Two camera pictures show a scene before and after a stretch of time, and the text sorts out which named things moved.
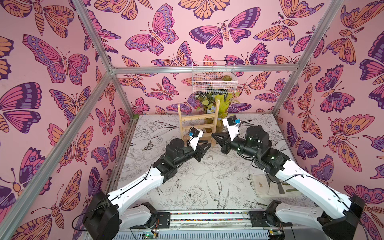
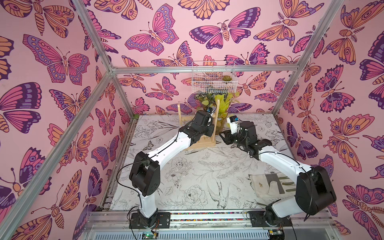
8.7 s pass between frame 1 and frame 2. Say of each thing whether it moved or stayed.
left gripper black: moved
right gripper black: moved
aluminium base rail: stayed
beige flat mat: stayed
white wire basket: stayed
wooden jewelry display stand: stayed
